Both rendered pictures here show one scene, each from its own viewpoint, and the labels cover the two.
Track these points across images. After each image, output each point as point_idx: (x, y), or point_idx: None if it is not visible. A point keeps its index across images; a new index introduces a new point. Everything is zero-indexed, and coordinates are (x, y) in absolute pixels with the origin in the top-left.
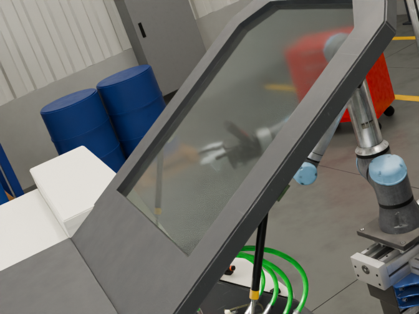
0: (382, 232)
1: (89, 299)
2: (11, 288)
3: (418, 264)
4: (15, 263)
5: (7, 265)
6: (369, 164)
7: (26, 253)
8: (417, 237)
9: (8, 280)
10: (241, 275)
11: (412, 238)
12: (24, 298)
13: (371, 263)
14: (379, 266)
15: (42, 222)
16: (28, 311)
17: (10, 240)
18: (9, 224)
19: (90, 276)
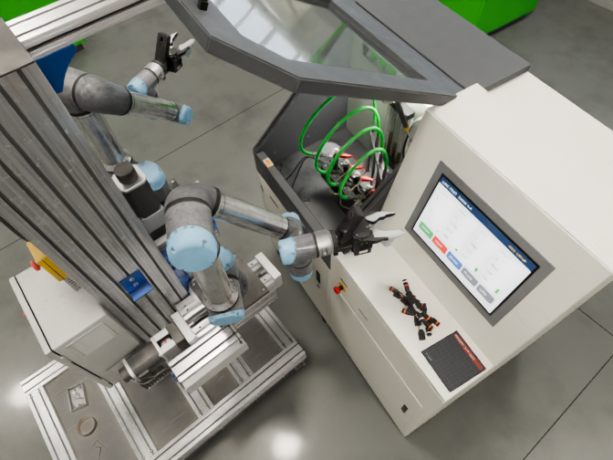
0: (247, 277)
1: (404, 30)
2: (482, 50)
3: None
4: (522, 95)
5: (530, 95)
6: (230, 278)
7: (521, 105)
8: None
9: (493, 58)
10: (382, 287)
11: None
12: (460, 40)
13: (264, 259)
14: (259, 253)
15: None
16: (446, 30)
17: (566, 130)
18: (603, 162)
19: (416, 47)
